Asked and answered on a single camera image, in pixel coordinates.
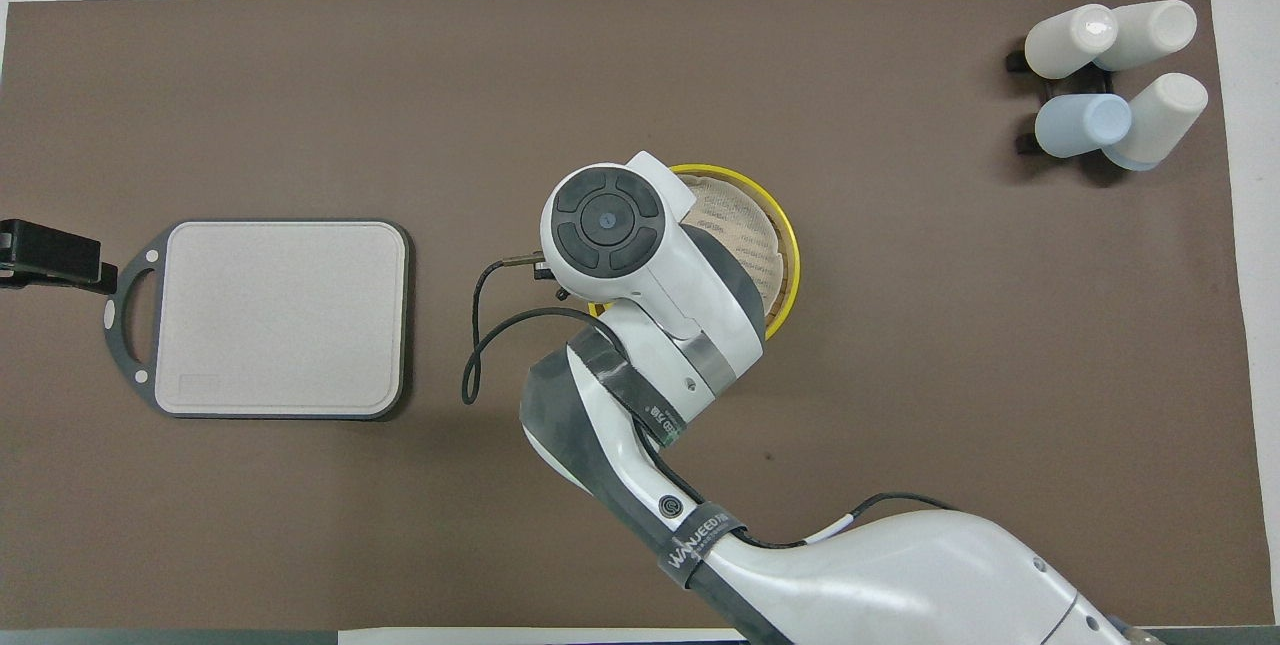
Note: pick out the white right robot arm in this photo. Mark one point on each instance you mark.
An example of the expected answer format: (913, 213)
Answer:
(690, 305)

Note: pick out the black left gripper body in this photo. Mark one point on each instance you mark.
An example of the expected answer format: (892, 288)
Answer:
(7, 250)

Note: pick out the brown table mat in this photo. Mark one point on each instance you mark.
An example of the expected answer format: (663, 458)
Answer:
(300, 525)

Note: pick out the light blue plastic cup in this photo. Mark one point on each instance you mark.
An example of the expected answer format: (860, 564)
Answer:
(1080, 125)

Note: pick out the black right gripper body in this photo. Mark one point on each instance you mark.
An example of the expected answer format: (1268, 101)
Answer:
(546, 273)

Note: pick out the cream perforated steamer liner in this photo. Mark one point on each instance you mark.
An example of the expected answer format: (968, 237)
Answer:
(745, 230)

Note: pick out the black cup rack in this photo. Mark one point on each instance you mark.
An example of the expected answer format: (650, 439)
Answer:
(1090, 83)

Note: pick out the yellow round steamer basket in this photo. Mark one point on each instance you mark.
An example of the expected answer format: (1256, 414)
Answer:
(792, 265)

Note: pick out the white cutting board grey rim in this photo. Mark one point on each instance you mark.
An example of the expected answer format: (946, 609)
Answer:
(280, 315)

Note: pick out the white plastic cup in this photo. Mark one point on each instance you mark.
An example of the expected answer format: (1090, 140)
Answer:
(1165, 120)
(1065, 43)
(1155, 30)

